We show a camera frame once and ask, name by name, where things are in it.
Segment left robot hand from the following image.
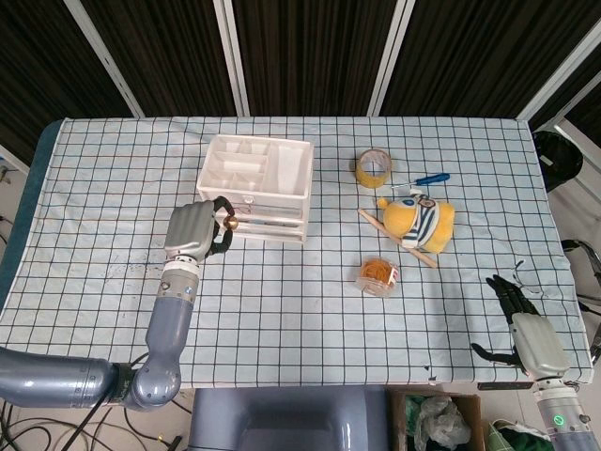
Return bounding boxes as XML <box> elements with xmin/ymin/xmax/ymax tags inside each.
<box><xmin>162</xmin><ymin>196</ymin><xmax>235</xmax><ymax>265</ymax></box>

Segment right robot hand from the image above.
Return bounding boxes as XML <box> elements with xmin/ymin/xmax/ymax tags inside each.
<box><xmin>471</xmin><ymin>274</ymin><xmax>570</xmax><ymax>381</ymax></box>

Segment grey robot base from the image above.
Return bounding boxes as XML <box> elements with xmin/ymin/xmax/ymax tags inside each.
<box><xmin>188</xmin><ymin>387</ymin><xmax>402</xmax><ymax>451</ymax></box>

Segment white plastic drawer organizer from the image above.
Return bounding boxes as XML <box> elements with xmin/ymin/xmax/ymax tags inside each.
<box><xmin>195</xmin><ymin>133</ymin><xmax>315</xmax><ymax>245</ymax></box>

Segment cardboard box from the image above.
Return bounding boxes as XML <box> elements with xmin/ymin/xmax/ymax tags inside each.
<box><xmin>386</xmin><ymin>388</ymin><xmax>487</xmax><ymax>451</ymax></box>

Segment green bag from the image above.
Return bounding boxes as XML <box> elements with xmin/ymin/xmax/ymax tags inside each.
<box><xmin>483</xmin><ymin>420</ymin><xmax>555</xmax><ymax>451</ymax></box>

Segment crumpled plastic bag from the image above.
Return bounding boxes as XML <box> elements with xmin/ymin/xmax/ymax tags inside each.
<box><xmin>412</xmin><ymin>395</ymin><xmax>472</xmax><ymax>451</ymax></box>

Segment checkered tablecloth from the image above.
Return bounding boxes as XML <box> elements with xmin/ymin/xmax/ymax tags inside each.
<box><xmin>0</xmin><ymin>116</ymin><xmax>593</xmax><ymax>392</ymax></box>

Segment yellow striped plush toy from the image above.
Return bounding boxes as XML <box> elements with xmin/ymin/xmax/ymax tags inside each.
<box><xmin>377</xmin><ymin>189</ymin><xmax>455</xmax><ymax>256</ymax></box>

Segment clear box of rubber bands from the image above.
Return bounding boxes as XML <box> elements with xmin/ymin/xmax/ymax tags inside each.
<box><xmin>354</xmin><ymin>255</ymin><xmax>401</xmax><ymax>298</ymax></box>

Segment black round stool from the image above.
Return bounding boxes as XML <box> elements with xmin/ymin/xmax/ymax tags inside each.
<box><xmin>532</xmin><ymin>130</ymin><xmax>584</xmax><ymax>193</ymax></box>

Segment wooden stick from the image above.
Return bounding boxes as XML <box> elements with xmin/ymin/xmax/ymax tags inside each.
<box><xmin>357</xmin><ymin>208</ymin><xmax>439</xmax><ymax>270</ymax></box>

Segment yellow tape roll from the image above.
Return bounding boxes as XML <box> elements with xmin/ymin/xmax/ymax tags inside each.
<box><xmin>354</xmin><ymin>148</ymin><xmax>393</xmax><ymax>190</ymax></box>

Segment blue handled screwdriver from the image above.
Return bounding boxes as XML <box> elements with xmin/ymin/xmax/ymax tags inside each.
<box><xmin>392</xmin><ymin>172</ymin><xmax>451</xmax><ymax>190</ymax></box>

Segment black floor cable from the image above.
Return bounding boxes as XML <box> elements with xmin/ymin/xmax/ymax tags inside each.
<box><xmin>0</xmin><ymin>401</ymin><xmax>193</xmax><ymax>451</ymax></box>

